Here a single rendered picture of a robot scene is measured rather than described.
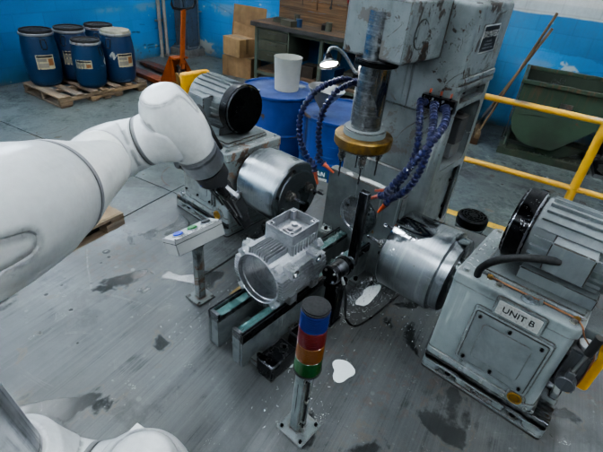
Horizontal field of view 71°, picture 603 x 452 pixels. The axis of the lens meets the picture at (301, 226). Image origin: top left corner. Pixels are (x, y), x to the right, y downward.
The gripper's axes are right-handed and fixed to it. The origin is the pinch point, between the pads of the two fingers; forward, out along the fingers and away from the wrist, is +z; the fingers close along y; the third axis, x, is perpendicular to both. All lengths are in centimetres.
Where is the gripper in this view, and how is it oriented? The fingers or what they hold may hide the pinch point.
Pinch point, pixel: (240, 216)
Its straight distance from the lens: 110.9
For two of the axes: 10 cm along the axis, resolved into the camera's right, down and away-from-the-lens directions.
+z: 2.5, 5.3, 8.1
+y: -7.5, -4.2, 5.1
